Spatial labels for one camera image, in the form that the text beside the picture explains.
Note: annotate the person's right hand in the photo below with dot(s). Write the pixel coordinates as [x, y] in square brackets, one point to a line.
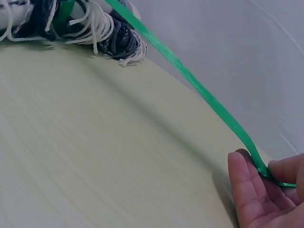
[266, 204]

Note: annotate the person's right thumb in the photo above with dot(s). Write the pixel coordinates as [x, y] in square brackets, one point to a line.
[288, 168]

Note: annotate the person's right fingers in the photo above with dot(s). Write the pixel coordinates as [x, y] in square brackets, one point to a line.
[241, 175]

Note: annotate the green satin ribbon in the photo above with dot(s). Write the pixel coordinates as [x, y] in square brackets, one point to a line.
[190, 78]

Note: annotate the rolled white and grey fringed textile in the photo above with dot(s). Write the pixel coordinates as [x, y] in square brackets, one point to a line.
[104, 31]

